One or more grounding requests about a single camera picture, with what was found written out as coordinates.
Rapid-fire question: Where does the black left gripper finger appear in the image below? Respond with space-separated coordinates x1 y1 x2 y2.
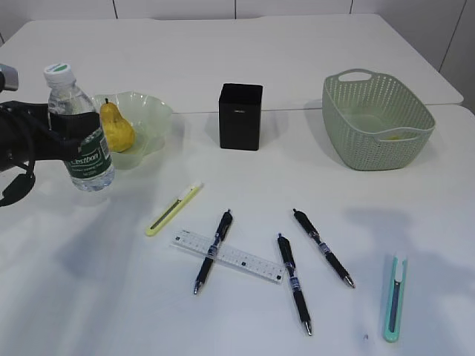
49 112 100 161

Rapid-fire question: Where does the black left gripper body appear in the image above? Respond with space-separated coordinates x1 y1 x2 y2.
1 100 52 171

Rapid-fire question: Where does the clear water bottle green label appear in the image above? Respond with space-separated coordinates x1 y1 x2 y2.
44 63 114 191

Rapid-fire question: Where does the yellow pear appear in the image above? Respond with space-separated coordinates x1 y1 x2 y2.
99 98 136 153

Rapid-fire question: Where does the green wavy glass plate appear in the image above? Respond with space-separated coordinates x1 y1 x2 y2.
92 91 172 170

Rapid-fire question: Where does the yellow utility knife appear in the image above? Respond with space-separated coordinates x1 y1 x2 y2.
145 182 203 237

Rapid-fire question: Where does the black square pen holder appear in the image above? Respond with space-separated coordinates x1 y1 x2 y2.
218 83 263 151

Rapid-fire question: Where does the black pen on ruler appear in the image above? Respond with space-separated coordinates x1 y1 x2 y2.
194 209 233 295

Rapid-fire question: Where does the clear plastic ruler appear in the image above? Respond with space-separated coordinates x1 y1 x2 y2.
171 230 285 283

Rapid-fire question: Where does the black middle pen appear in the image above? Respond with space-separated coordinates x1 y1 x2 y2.
277 233 312 336

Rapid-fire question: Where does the black right pen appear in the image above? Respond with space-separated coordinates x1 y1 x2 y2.
292 208 356 289

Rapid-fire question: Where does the green woven plastic basket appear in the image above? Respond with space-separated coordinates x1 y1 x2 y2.
322 68 436 171

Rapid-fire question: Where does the teal utility knife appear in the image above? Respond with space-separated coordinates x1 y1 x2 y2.
382 254 408 343

